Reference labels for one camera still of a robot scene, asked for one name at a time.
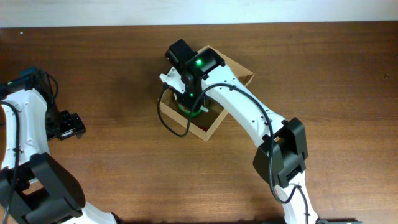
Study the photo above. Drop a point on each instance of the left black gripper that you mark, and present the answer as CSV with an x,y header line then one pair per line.
x,y
73,125

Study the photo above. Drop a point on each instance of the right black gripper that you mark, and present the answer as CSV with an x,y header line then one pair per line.
x,y
193,104

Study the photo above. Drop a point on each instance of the green tape roll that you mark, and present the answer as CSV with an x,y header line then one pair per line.
x,y
186,111

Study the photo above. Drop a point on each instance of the brown cardboard box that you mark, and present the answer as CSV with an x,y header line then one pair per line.
x,y
169,110

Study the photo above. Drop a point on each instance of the orange utility knife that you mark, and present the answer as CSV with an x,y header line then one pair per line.
x,y
205,128

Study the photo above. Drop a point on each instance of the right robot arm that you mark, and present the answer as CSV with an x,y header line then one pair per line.
x,y
281,144

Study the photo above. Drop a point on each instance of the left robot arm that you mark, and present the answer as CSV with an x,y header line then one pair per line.
x,y
35,188

